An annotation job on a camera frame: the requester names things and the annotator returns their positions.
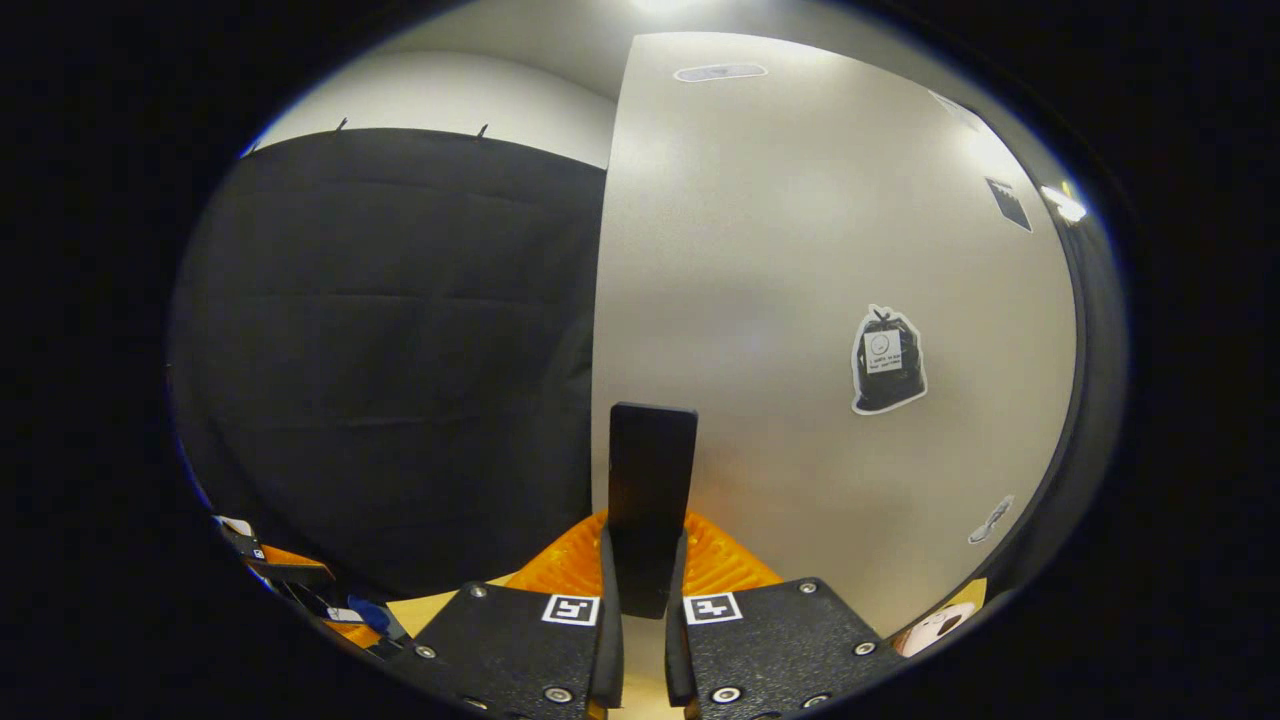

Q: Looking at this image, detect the white printed flat pad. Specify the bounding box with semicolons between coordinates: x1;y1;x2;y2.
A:
890;603;977;658

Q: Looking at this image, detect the black backdrop cloth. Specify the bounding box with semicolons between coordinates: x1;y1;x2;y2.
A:
168;128;609;601

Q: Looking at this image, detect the black cabinet door handle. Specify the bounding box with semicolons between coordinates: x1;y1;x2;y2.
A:
607;402;699;621

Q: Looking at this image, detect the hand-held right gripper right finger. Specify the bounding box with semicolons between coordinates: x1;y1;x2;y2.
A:
665;510;906;720

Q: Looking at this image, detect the beige cabinet door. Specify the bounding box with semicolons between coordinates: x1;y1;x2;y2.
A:
590;30;1081;641

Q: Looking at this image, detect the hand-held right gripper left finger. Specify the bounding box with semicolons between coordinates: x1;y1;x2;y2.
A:
385;510;626;720

